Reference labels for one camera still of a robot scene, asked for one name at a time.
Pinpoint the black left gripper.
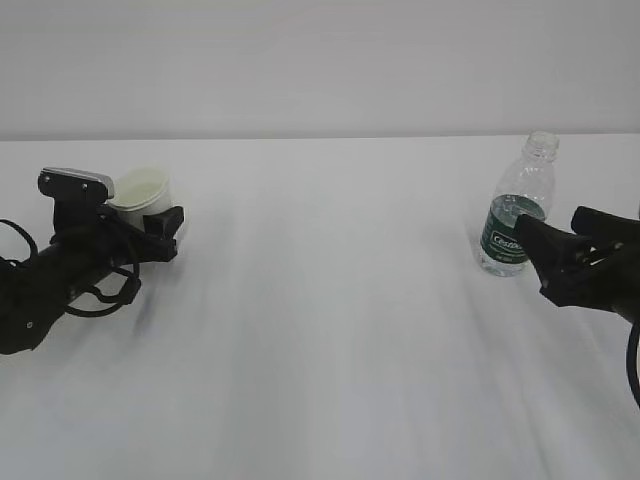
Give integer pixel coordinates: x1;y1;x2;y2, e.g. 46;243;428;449
29;205;185;300

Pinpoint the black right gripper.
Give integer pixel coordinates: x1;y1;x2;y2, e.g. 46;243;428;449
515;206;639;320

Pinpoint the white paper cup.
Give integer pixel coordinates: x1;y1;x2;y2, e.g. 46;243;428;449
107;167;173;230

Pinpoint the clear green-label water bottle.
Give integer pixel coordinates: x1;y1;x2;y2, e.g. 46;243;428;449
477;131;560;277

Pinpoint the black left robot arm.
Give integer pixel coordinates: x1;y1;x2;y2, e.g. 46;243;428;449
1;206;185;355

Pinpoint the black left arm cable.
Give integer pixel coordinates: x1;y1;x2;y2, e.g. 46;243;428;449
0;214;146;318

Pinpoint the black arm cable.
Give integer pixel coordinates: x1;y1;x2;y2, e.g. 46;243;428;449
0;214;146;318
626;319;640;411

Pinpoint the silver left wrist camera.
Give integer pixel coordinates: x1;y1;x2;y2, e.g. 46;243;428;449
37;167;115;234

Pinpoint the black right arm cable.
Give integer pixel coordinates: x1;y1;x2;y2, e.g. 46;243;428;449
626;319;640;411

